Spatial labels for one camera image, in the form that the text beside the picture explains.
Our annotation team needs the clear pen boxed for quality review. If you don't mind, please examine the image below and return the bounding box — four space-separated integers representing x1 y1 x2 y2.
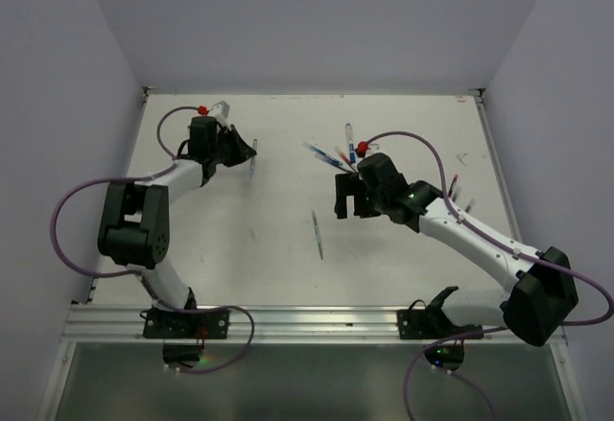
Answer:
249 138 258 181

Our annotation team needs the grey pen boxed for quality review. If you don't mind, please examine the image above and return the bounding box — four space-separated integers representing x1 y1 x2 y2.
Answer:
311 209 324 261

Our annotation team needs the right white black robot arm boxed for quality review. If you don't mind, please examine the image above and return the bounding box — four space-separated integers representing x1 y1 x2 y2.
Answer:
334 153 579 346

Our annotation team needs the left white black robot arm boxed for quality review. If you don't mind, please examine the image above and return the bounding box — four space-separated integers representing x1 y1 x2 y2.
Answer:
97 115 256 338

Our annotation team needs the red pen in pile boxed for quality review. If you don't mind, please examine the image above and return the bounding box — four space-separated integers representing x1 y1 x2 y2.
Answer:
335 148 357 173

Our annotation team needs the blue pen leftmost pile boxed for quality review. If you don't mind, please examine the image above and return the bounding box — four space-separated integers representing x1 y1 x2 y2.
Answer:
302 142 355 173

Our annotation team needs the blue capped pen upright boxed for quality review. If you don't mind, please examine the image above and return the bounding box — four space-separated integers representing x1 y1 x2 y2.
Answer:
344 123 356 164

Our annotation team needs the red pen cap right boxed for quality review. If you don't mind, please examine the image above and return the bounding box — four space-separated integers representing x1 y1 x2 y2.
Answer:
447 174 459 199

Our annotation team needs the blue pen cap right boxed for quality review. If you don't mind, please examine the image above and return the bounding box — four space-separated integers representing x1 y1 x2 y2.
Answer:
464 199 477 213

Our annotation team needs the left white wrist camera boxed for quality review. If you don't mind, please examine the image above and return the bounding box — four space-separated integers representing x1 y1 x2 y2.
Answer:
210 101 230 128

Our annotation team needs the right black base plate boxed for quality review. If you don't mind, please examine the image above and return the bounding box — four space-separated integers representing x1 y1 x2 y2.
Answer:
396 286 484 339

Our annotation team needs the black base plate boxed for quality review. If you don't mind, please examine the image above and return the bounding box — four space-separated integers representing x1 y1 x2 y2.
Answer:
139 307 229 340
396 286 484 339

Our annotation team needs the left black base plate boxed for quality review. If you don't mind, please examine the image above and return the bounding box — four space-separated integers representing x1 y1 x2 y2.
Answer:
139 307 229 340

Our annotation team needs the aluminium mounting rail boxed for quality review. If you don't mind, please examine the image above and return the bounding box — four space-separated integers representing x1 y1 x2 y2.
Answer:
60 303 567 344

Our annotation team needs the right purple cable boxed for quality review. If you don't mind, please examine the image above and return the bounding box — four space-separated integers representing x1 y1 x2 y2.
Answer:
401 130 614 421

